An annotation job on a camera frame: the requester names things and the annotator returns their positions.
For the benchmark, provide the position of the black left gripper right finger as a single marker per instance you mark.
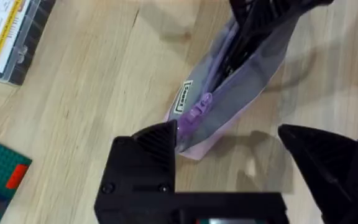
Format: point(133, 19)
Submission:
point(331, 168)

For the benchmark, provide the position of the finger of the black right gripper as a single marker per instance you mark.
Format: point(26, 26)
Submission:
point(238, 9)
point(269, 15)

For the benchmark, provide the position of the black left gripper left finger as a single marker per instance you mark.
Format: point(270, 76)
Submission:
point(138, 168)

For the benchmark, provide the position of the translucent purple zip bag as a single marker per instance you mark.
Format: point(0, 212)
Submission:
point(244, 93)

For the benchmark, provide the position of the clear plastic box with label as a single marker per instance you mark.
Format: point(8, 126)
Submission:
point(8, 34)

